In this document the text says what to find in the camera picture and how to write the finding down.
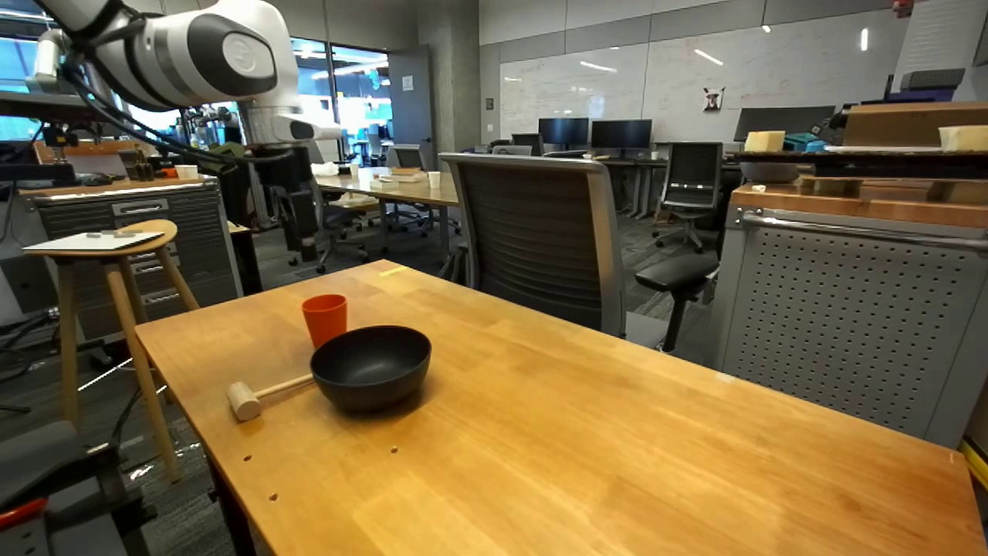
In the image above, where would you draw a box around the orange plastic cup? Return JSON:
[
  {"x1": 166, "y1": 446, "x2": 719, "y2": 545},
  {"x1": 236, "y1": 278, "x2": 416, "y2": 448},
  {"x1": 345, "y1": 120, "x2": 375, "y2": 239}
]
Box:
[{"x1": 299, "y1": 294, "x2": 353, "y2": 348}]

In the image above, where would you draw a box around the black bowl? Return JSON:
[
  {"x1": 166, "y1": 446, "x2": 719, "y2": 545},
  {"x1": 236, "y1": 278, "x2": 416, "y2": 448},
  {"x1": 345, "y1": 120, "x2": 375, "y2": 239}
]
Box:
[{"x1": 308, "y1": 324, "x2": 435, "y2": 417}]

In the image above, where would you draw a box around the grey mesh office chair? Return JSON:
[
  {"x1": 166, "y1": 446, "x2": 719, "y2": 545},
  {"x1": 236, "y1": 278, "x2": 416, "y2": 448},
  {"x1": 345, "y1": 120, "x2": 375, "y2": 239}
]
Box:
[{"x1": 439, "y1": 149, "x2": 629, "y2": 339}]

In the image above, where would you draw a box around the long wooden desk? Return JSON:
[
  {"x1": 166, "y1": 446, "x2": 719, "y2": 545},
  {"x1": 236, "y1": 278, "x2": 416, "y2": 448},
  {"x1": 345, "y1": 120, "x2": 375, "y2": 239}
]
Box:
[{"x1": 308, "y1": 163, "x2": 463, "y2": 273}]

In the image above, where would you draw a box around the black computer monitor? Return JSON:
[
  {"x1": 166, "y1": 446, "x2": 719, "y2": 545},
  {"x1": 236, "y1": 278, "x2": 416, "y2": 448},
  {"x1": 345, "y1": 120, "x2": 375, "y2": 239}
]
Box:
[
  {"x1": 591, "y1": 116, "x2": 655, "y2": 154},
  {"x1": 536, "y1": 114, "x2": 593, "y2": 154}
]

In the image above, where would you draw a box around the black office chair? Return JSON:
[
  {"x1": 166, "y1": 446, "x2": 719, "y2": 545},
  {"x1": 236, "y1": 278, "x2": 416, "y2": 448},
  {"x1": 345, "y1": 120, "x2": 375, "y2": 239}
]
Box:
[{"x1": 633, "y1": 140, "x2": 727, "y2": 354}]

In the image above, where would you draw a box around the small wooden mallet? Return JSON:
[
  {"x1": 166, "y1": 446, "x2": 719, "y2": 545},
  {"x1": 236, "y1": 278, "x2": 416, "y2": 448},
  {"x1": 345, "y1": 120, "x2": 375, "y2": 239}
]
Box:
[{"x1": 226, "y1": 369, "x2": 319, "y2": 426}]

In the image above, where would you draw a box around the grey drawer cabinet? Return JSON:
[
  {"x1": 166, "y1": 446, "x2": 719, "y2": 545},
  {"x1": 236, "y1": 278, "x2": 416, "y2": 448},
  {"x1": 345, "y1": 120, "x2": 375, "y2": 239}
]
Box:
[{"x1": 19, "y1": 175, "x2": 243, "y2": 344}]

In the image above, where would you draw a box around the round wooden stool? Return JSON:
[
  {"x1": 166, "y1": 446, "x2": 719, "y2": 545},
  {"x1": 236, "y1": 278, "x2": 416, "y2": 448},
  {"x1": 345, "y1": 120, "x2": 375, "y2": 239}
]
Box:
[{"x1": 23, "y1": 217, "x2": 204, "y2": 484}]

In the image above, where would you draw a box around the white paper sheet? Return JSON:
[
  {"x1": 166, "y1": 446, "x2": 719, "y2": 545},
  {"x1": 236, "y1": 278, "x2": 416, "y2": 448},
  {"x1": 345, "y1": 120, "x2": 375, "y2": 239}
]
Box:
[{"x1": 23, "y1": 225, "x2": 166, "y2": 259}]

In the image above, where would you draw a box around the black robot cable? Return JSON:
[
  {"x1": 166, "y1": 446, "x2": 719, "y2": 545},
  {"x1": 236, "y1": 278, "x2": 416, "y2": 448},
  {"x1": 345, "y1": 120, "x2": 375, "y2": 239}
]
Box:
[{"x1": 58, "y1": 59, "x2": 226, "y2": 171}]

